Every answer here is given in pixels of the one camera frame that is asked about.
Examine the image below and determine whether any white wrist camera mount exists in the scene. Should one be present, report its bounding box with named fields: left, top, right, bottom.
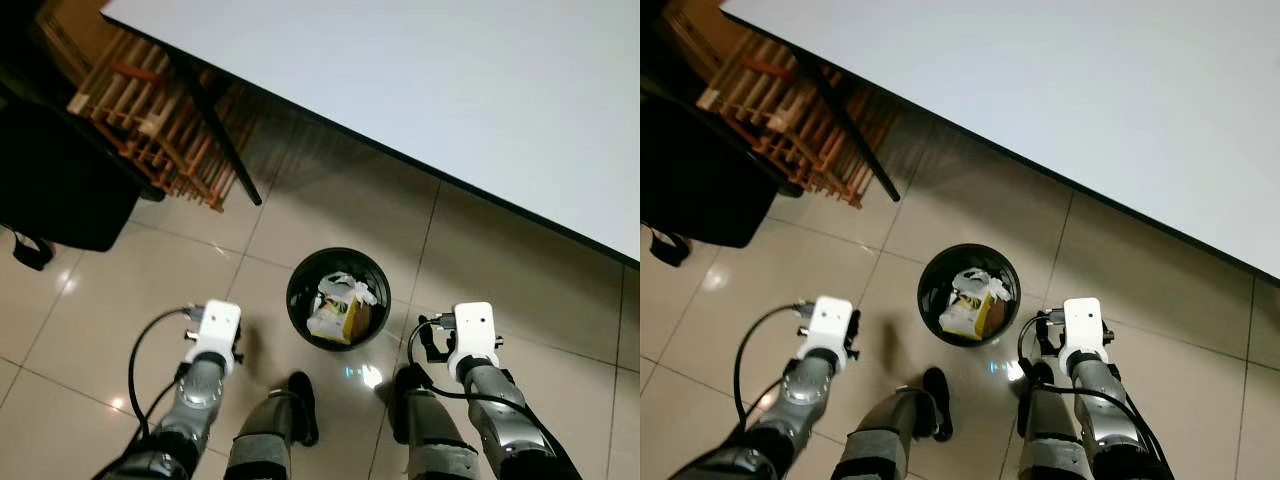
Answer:
left=446, top=302, right=501, bottom=384
left=798, top=295, right=854, bottom=373
left=184, top=299, right=243, bottom=377
left=1058, top=297, right=1109, bottom=376

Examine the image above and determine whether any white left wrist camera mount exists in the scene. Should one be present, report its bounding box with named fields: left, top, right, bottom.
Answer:
left=798, top=295, right=854, bottom=373
left=184, top=299, right=243, bottom=377

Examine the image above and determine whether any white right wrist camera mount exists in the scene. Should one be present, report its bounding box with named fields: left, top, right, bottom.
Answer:
left=446, top=302, right=501, bottom=384
left=1058, top=297, right=1109, bottom=376

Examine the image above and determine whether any robot right leg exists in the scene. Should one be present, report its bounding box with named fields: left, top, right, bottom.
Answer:
left=390, top=363, right=483, bottom=480
left=1017, top=360, right=1096, bottom=480

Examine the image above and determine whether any yellow white cardboard box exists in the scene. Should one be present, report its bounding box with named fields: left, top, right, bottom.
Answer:
left=307, top=290, right=373, bottom=346
left=938, top=287, right=1004, bottom=341

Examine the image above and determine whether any black chair seat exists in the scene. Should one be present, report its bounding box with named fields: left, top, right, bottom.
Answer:
left=640, top=90, right=804, bottom=251
left=0, top=95, right=166, bottom=253

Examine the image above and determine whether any crumpled white plastic bag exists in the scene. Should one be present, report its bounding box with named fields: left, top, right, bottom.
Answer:
left=950, top=267, right=1013, bottom=303
left=318, top=271, right=379, bottom=307

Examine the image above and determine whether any robot left leg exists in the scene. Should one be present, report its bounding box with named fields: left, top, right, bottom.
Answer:
left=224, top=371, right=321, bottom=480
left=838, top=367, right=953, bottom=480

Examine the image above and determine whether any black round rubbish bin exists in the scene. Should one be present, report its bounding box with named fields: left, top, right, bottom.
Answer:
left=917, top=243, right=1022, bottom=347
left=286, top=247, right=392, bottom=352

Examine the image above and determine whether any black table leg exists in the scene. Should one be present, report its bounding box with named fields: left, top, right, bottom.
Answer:
left=795, top=45, right=901, bottom=204
left=160, top=45, right=263, bottom=207

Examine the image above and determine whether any brown wooden slat rack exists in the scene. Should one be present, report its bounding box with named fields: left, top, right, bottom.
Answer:
left=697, top=25, right=896, bottom=209
left=66, top=25, right=263, bottom=213

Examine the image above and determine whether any brown cardboard box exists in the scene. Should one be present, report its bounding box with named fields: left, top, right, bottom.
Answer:
left=660, top=0, right=746, bottom=71
left=38, top=0, right=126, bottom=86

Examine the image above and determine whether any robot leg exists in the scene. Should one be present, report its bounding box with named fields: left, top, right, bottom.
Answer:
left=224, top=371, right=321, bottom=480
left=838, top=367, right=953, bottom=480
left=1017, top=360, right=1096, bottom=480
left=390, top=363, right=483, bottom=480

